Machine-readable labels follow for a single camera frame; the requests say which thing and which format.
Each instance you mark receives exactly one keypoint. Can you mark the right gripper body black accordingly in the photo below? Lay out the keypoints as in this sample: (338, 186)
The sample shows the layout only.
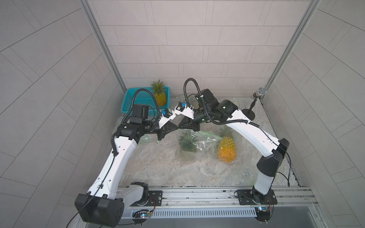
(202, 115)

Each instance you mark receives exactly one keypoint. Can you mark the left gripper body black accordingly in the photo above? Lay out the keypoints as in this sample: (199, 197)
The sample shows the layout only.
(148, 126)

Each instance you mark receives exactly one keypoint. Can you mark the clear zip-top bag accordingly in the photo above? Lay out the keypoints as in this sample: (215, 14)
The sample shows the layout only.
(133, 128)
(205, 146)
(236, 140)

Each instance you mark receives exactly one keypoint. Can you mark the pineapple yellow orange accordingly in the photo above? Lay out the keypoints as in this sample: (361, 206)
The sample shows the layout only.
(158, 91)

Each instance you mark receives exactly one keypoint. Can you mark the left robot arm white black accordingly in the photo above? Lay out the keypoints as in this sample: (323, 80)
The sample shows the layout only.
(114, 168)

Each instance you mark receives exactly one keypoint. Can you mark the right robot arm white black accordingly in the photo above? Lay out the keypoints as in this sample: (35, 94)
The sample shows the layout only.
(272, 149)

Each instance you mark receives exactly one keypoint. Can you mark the black microphone stand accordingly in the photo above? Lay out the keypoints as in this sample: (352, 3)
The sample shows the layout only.
(248, 112)

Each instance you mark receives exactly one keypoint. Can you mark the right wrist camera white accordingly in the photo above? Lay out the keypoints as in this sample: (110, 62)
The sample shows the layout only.
(182, 108)

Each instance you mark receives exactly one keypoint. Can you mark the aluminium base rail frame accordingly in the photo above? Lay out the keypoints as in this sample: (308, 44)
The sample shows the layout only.
(190, 202)

